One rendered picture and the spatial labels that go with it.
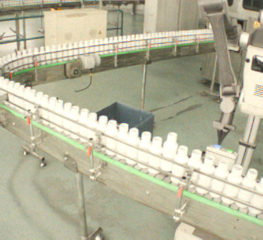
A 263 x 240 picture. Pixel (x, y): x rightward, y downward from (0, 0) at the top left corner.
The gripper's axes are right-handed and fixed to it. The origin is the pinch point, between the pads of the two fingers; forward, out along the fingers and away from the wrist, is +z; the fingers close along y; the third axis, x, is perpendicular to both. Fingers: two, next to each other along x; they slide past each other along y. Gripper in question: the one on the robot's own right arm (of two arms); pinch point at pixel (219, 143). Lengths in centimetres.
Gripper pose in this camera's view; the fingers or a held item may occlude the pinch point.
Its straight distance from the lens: 127.6
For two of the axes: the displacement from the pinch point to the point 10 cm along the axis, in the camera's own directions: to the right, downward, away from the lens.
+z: -2.3, 9.6, 1.3
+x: 5.0, 0.0, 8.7
